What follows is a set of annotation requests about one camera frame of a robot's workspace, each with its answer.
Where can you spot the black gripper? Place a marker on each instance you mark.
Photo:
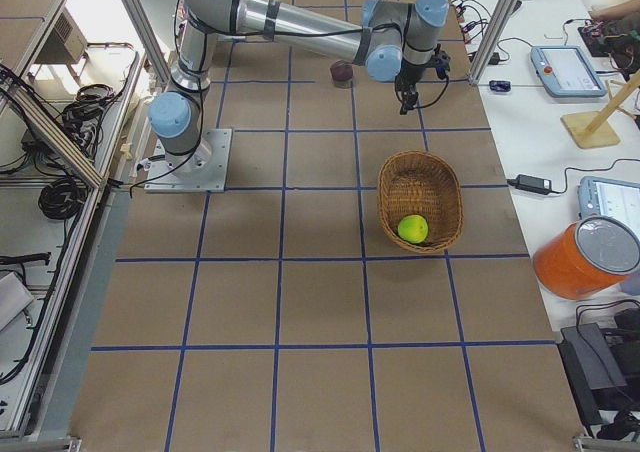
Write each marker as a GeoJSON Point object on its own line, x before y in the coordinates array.
{"type": "Point", "coordinates": [406, 78]}

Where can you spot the dark red apple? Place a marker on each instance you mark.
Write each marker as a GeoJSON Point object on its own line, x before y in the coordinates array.
{"type": "Point", "coordinates": [341, 71]}

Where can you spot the green apple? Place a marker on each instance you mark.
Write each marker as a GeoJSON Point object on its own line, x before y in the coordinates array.
{"type": "Point", "coordinates": [413, 229]}

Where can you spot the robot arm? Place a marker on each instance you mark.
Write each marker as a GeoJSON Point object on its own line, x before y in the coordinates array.
{"type": "Point", "coordinates": [395, 42]}

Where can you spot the wicker basket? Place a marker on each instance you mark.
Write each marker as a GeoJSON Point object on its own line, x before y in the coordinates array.
{"type": "Point", "coordinates": [420, 183]}

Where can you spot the small blue device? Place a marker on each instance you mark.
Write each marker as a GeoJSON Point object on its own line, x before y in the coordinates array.
{"type": "Point", "coordinates": [500, 86]}

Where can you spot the black power adapter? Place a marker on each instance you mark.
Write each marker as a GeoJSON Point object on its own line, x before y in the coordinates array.
{"type": "Point", "coordinates": [532, 184]}

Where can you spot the upper teach pendant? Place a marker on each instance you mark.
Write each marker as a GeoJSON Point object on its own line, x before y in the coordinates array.
{"type": "Point", "coordinates": [566, 72]}

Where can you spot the teach pendant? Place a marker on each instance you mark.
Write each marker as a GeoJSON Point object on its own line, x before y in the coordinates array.
{"type": "Point", "coordinates": [566, 72]}
{"type": "Point", "coordinates": [609, 197]}

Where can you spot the wooden stand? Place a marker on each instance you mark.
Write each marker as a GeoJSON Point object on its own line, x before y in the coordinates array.
{"type": "Point", "coordinates": [592, 129]}

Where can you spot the lower teach pendant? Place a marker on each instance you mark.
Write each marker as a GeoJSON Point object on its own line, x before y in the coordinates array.
{"type": "Point", "coordinates": [609, 197]}

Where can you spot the orange bucket with lid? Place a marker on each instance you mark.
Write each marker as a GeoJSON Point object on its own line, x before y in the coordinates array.
{"type": "Point", "coordinates": [592, 254]}

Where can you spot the black laptop stand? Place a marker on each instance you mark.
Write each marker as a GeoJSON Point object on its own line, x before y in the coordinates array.
{"type": "Point", "coordinates": [602, 367]}

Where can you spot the aluminium frame post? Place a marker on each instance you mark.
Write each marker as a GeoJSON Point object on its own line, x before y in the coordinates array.
{"type": "Point", "coordinates": [499, 18]}

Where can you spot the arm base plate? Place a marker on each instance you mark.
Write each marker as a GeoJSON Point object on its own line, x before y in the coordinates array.
{"type": "Point", "coordinates": [206, 170]}

